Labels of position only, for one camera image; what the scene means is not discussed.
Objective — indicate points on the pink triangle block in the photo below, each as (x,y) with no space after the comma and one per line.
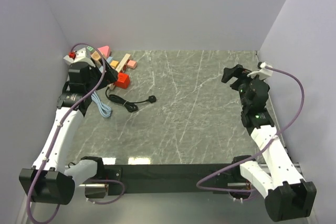
(105,50)

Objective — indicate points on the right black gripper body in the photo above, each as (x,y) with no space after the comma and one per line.
(242,80)

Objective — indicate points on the white power strip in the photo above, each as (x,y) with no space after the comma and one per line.
(69,59)

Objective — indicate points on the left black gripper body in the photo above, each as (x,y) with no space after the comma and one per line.
(108,77)

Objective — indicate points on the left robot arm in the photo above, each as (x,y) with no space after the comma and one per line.
(47,181)

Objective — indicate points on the red cube plug adapter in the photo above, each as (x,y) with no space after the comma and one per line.
(123,80)

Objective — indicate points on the light blue power strip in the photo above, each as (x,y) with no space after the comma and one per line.
(109,60)

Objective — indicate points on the tan wooden cube adapter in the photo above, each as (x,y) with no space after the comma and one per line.
(96,58)

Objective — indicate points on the beige red power strip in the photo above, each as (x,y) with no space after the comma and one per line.
(121,68)

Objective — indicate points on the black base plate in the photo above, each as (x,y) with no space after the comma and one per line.
(168,178)

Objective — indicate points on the small salmon cube adapter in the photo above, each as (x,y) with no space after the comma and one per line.
(132,64)

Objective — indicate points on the small orange cube adapter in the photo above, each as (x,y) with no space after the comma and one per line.
(114,64)

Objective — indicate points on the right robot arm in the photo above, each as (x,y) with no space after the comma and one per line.
(286,193)

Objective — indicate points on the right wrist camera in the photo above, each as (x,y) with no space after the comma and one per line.
(262,73)

